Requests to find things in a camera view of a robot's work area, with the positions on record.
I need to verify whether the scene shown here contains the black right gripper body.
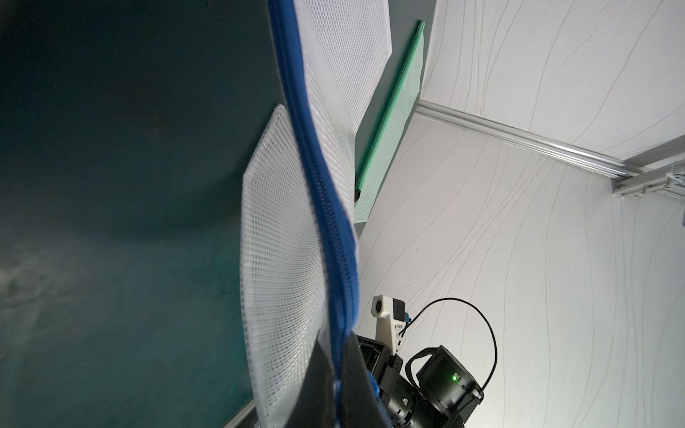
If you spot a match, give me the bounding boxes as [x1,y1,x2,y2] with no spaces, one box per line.
[358,336,423,427]

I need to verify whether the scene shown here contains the blue zipper document bag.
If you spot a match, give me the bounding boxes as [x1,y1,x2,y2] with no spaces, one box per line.
[240,1,392,427]

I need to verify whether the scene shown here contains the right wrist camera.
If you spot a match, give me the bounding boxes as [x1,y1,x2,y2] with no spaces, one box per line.
[371,295,410,355]

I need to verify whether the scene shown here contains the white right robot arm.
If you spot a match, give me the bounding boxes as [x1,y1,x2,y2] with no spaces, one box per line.
[358,336,483,427]

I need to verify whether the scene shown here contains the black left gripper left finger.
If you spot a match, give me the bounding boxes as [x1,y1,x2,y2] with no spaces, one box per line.
[285,342,336,428]

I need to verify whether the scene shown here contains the aluminium corner frame post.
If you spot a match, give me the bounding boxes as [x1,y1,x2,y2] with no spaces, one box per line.
[416,100,684,200]

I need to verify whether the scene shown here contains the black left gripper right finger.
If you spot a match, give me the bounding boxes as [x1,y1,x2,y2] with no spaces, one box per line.
[340,335,391,427]

